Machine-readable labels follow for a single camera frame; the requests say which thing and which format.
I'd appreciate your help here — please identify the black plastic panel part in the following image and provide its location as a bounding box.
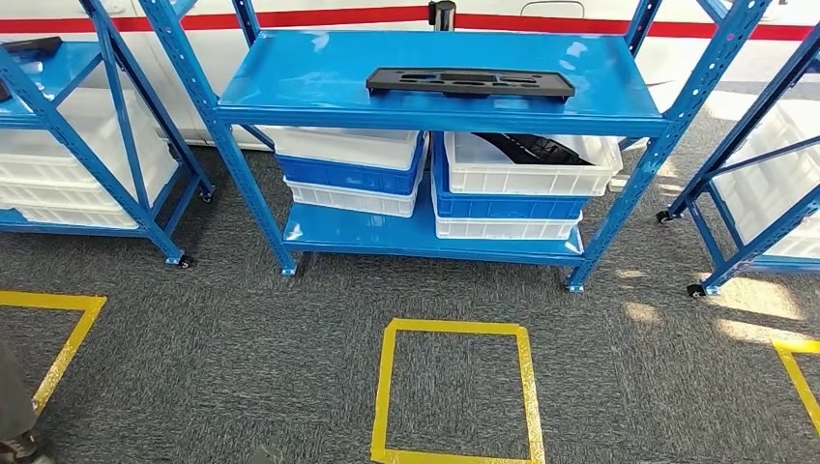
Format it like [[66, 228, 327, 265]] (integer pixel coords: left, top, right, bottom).
[[472, 131, 595, 168], [366, 67, 576, 103], [0, 35, 65, 56]]

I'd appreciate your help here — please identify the blue steel shelf rack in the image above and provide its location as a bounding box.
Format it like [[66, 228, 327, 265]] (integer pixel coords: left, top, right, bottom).
[[0, 0, 217, 271], [655, 25, 820, 300], [135, 0, 776, 295]]

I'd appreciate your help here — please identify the person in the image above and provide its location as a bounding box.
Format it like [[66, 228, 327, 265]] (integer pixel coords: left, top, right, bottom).
[[0, 337, 58, 464]]

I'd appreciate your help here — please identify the black cylindrical post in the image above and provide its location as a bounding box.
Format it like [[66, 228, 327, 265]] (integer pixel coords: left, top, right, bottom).
[[426, 0, 458, 33]]

